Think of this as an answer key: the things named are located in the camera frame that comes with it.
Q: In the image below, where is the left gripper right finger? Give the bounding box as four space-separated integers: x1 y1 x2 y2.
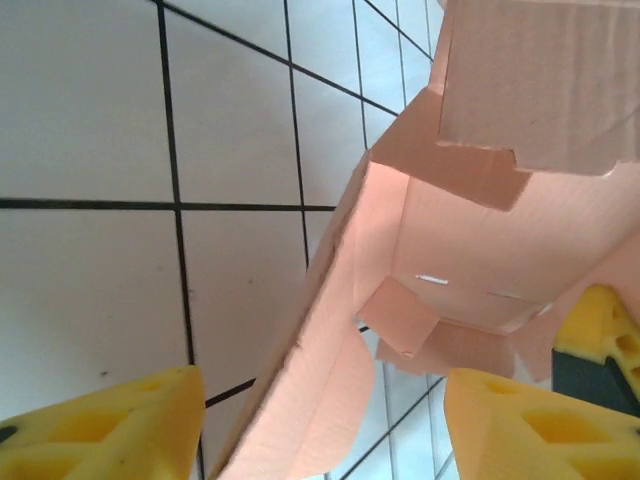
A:
444 368 640 480

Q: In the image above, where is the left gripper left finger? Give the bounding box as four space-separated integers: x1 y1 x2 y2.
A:
0 365 206 480

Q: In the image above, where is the pink paper box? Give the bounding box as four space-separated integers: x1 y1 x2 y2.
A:
209 0 640 480

